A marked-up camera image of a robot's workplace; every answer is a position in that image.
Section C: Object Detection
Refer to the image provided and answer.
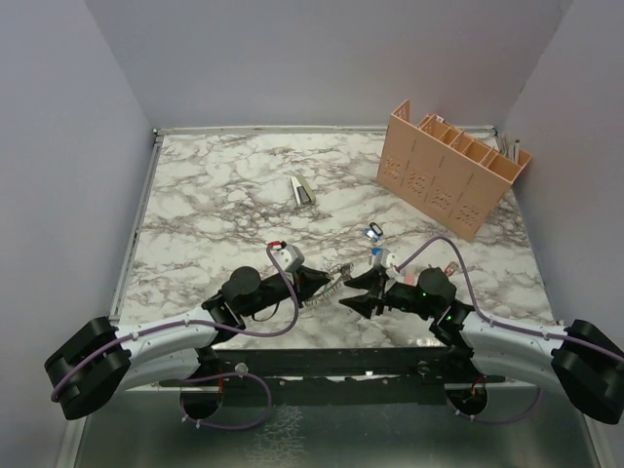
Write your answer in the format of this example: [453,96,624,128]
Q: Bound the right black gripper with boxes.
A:
[339,267,438,319]

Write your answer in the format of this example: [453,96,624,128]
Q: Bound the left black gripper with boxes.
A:
[241,264,331,318]

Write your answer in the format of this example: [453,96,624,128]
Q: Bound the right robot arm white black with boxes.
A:
[339,268,623,424]

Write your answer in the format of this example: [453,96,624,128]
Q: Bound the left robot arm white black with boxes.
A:
[44,266,331,420]

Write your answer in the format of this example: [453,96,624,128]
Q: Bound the yellow pink marker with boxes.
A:
[403,271,415,286]

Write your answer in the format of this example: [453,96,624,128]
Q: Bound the beige stapler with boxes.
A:
[291,175,316,207]

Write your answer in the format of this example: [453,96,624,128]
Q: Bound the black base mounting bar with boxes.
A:
[188,347,480,407]

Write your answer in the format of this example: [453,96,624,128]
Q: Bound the peach compartment organizer box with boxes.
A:
[376,100,532,241]

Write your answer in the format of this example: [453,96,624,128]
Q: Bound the pens behind organizer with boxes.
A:
[496,134,520,164]

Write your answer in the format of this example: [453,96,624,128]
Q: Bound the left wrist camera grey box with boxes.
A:
[273,244,305,274]

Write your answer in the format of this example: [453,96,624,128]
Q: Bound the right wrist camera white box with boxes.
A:
[372,249,400,279]

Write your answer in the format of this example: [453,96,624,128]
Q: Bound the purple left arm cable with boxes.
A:
[51,241,301,404]

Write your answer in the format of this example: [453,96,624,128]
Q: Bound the aluminium table frame rail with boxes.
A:
[108,129,164,322]

